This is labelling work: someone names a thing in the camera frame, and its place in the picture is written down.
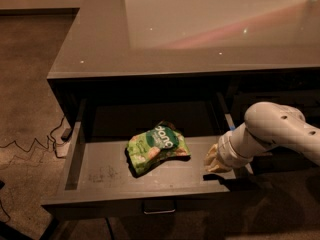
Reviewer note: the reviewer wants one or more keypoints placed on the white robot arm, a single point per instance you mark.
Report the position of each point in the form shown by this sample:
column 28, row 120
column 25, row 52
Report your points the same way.
column 266, row 126

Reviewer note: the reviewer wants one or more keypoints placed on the green snack bag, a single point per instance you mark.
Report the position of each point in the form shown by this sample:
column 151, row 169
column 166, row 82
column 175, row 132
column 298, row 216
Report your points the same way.
column 148, row 150

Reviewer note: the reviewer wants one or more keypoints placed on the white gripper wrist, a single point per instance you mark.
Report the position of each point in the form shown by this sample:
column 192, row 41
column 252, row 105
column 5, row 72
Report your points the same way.
column 225, row 151

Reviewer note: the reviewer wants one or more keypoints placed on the dark drawer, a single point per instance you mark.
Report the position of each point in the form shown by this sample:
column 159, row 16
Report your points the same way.
column 98, row 182
column 299, row 89

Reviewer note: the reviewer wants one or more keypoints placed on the grey cabinet with glossy top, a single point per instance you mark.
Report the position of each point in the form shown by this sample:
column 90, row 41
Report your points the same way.
column 127, row 52

